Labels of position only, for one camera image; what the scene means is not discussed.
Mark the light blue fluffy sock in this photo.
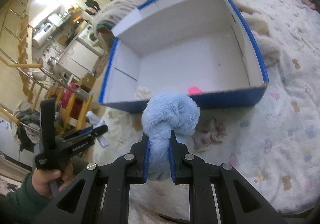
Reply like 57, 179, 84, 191
142, 92, 200, 181

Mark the green sleeve forearm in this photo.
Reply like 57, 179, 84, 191
1, 173, 50, 223

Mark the pink soft ball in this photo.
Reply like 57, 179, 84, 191
188, 86, 202, 95

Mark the person's left hand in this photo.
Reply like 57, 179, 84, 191
31, 160, 74, 200

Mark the wooden yellow rack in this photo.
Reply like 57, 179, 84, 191
45, 83, 93, 134

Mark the white patterned bed blanket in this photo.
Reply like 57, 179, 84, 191
98, 0, 319, 223

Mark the brown grey scrunchie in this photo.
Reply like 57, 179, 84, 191
192, 118, 228, 152

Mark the white kitchen cabinet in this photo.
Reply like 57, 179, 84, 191
54, 40, 104, 78

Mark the cream scrunchie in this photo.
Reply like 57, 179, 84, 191
135, 87, 153, 99

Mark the white washing machine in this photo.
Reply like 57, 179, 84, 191
77, 24, 99, 46

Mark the cream fluffy towel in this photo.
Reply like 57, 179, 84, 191
236, 1, 281, 67

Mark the blue white cardboard box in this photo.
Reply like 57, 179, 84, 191
98, 0, 269, 113

